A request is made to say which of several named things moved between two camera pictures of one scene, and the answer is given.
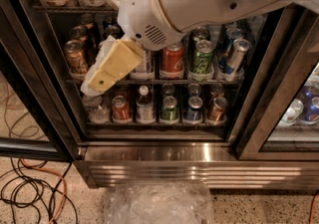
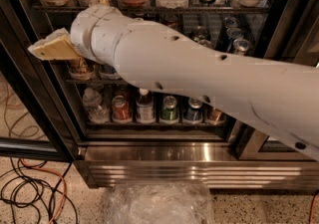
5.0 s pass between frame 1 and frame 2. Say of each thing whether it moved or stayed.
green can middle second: stayed
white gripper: moved
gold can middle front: stayed
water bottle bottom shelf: stayed
